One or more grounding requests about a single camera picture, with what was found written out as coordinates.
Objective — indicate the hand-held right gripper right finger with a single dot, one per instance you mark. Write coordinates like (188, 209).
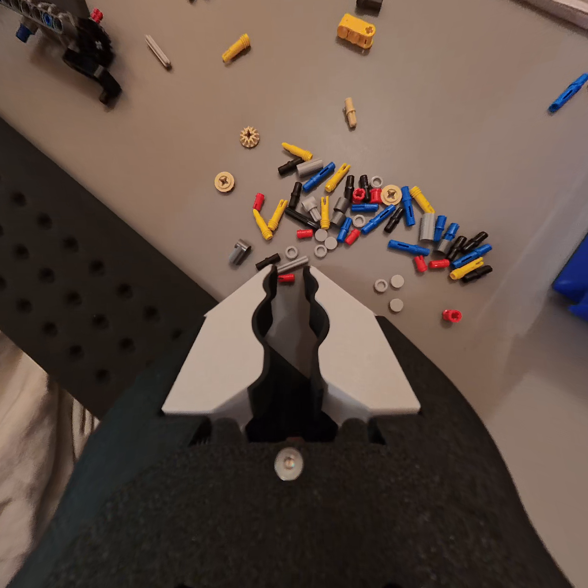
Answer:
(367, 363)

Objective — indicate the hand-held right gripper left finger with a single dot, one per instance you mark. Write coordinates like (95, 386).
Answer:
(216, 363)

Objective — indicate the pile of lego pins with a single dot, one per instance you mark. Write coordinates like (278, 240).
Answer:
(367, 216)

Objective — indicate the tan lego disc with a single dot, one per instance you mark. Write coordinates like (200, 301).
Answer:
(224, 181)
(391, 194)

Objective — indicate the small lego beam assembly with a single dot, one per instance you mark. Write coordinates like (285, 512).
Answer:
(50, 18)

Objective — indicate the grey lego pin connector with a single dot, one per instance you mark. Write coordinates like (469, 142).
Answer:
(240, 251)

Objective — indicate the tan lego gear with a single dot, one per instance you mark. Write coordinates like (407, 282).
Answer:
(249, 137)

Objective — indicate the tan lego pin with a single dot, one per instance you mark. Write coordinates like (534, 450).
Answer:
(350, 111)

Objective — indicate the yellow lego pin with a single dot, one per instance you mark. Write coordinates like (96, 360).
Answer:
(236, 47)

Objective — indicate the yellow three-hole lego beam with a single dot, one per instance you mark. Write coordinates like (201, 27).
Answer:
(356, 30)

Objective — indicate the blue lego pin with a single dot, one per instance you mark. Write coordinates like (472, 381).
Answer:
(568, 93)

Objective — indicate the dark grey lego connector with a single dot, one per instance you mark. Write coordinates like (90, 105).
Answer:
(370, 4)

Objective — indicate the white shirt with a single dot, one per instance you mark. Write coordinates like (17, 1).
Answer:
(27, 459)

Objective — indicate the blue plastic bin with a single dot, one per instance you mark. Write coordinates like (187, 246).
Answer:
(572, 289)

